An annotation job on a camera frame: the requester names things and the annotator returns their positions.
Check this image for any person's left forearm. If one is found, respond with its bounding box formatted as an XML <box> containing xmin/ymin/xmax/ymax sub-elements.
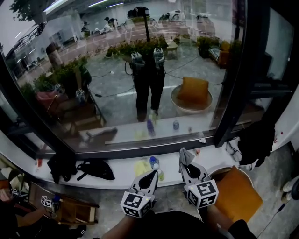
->
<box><xmin>102</xmin><ymin>213</ymin><xmax>141</xmax><ymax>239</ymax></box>

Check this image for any grey cloth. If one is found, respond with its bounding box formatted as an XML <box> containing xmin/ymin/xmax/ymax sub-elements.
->
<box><xmin>179</xmin><ymin>147</ymin><xmax>196</xmax><ymax>175</ymax></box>

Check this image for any black garment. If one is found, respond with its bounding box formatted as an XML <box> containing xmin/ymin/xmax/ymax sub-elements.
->
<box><xmin>46</xmin><ymin>154</ymin><xmax>78</xmax><ymax>184</ymax></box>

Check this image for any black hanging jacket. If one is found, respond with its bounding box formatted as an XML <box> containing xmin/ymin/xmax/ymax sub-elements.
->
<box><xmin>238</xmin><ymin>121</ymin><xmax>276</xmax><ymax>168</ymax></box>

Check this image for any leafy green tree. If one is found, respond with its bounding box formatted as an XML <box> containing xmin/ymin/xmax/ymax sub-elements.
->
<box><xmin>9</xmin><ymin>0</ymin><xmax>47</xmax><ymax>24</ymax></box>

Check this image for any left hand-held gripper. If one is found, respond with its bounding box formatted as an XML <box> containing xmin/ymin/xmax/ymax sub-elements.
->
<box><xmin>120</xmin><ymin>169</ymin><xmax>159</xmax><ymax>219</ymax></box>

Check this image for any person's right forearm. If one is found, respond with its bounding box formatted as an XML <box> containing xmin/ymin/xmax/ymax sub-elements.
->
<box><xmin>200</xmin><ymin>205</ymin><xmax>235</xmax><ymax>228</ymax></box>

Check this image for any dark window frame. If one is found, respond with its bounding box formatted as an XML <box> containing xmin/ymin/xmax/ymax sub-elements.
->
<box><xmin>0</xmin><ymin>0</ymin><xmax>299</xmax><ymax>162</ymax></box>

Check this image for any large window glass pane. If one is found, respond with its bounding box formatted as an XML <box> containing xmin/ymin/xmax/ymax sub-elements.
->
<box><xmin>0</xmin><ymin>0</ymin><xmax>246</xmax><ymax>154</ymax></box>

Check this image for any green shrub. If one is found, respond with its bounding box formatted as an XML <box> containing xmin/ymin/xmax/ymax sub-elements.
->
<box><xmin>105</xmin><ymin>36</ymin><xmax>169</xmax><ymax>59</ymax></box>
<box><xmin>34</xmin><ymin>56</ymin><xmax>92</xmax><ymax>94</ymax></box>

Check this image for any green drink bottle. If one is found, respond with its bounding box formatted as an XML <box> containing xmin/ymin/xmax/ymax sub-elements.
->
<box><xmin>153</xmin><ymin>163</ymin><xmax>165</xmax><ymax>182</ymax></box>

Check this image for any narrow window pane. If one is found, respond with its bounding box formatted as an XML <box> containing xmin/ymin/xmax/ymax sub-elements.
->
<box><xmin>265</xmin><ymin>7</ymin><xmax>295</xmax><ymax>81</ymax></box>

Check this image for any black lamp post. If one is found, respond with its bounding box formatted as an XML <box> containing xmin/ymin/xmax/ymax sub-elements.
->
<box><xmin>143</xmin><ymin>14</ymin><xmax>150</xmax><ymax>42</ymax></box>

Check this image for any black floor cable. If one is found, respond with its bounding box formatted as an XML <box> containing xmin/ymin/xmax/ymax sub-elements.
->
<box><xmin>256</xmin><ymin>203</ymin><xmax>287</xmax><ymax>239</ymax></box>

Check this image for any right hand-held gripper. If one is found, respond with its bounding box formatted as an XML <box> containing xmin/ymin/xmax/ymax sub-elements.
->
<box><xmin>179</xmin><ymin>163</ymin><xmax>219</xmax><ymax>209</ymax></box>

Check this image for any person's black shirt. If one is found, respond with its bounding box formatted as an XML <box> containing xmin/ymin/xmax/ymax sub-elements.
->
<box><xmin>130</xmin><ymin>210</ymin><xmax>257</xmax><ymax>239</ymax></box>

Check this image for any white window sill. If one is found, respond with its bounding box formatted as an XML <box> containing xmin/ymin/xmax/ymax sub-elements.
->
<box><xmin>0</xmin><ymin>130</ymin><xmax>234</xmax><ymax>190</ymax></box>

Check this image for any wooden chair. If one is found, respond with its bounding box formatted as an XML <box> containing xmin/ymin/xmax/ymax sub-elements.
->
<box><xmin>28</xmin><ymin>182</ymin><xmax>100</xmax><ymax>226</ymax></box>

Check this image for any yellow cloth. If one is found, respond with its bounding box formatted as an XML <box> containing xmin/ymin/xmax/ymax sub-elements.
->
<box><xmin>133</xmin><ymin>160</ymin><xmax>152</xmax><ymax>177</ymax></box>

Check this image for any black strap bag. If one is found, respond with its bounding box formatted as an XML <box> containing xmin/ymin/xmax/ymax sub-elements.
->
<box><xmin>76</xmin><ymin>158</ymin><xmax>115</xmax><ymax>182</ymax></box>

